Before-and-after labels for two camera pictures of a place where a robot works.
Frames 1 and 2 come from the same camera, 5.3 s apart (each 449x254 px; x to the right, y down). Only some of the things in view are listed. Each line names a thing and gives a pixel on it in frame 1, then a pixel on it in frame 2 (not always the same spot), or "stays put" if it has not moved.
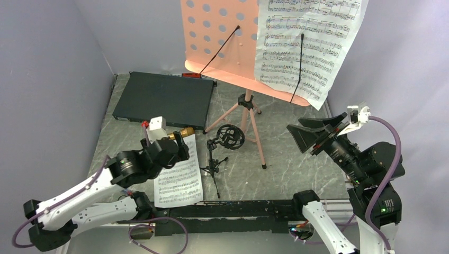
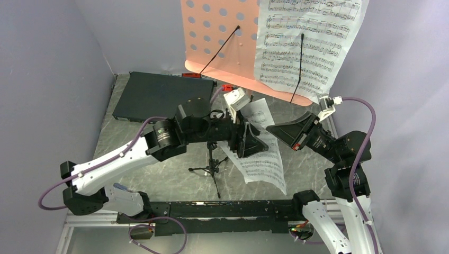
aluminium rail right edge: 338,205 stays put
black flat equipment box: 184,101 stays put
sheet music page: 329,27 stays put
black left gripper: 183,154 → 252,145
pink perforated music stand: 220,37 stays put
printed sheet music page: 180,184 → 265,168
